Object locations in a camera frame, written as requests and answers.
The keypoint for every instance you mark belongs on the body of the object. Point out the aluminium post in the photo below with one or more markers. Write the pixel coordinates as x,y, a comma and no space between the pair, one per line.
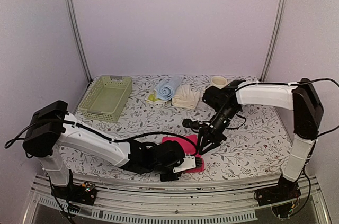
273,40
77,37

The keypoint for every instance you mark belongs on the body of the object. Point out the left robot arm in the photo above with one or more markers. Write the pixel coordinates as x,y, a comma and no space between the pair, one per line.
53,126

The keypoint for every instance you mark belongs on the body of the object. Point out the blue rolled towel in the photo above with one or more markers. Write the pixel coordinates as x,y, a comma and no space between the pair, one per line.
166,89

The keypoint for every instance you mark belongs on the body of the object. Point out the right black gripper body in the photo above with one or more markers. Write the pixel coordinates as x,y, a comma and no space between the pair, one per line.
215,135

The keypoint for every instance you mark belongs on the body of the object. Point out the right aluminium post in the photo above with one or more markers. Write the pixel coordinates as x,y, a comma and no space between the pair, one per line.
273,40

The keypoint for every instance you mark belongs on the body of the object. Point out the pink towel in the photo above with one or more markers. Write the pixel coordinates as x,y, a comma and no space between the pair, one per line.
188,148

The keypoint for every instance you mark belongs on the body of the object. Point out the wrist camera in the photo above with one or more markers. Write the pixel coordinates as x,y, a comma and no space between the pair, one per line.
195,126
187,164

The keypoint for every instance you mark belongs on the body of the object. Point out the cream ceramic mug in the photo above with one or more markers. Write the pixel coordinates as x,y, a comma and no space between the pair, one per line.
218,82

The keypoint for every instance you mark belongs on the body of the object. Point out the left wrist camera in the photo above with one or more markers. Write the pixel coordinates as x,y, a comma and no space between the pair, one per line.
187,164

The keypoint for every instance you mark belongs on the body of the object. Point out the cream rolled towel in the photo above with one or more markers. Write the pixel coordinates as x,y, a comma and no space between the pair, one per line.
185,97

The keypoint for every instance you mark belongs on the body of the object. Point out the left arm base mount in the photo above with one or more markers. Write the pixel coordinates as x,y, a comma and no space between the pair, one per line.
75,193

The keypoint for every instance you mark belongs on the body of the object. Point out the left aluminium post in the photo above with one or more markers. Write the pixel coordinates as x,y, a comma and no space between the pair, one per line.
77,37

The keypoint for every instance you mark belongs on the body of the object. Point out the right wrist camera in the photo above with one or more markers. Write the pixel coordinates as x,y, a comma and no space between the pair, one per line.
195,126

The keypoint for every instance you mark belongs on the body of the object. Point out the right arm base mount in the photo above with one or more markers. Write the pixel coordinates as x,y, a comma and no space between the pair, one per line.
284,197

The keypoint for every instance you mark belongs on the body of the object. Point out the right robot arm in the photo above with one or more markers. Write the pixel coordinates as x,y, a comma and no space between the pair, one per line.
301,98

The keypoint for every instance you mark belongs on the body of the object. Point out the green white towel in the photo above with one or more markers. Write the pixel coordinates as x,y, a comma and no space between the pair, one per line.
157,100

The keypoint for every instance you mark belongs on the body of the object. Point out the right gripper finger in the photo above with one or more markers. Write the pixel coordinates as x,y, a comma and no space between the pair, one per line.
199,140
207,146

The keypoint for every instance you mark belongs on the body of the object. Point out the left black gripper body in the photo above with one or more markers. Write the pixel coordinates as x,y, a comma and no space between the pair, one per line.
170,178

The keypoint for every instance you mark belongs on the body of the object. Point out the green plastic basket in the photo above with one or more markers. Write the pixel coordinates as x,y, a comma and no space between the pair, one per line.
107,97

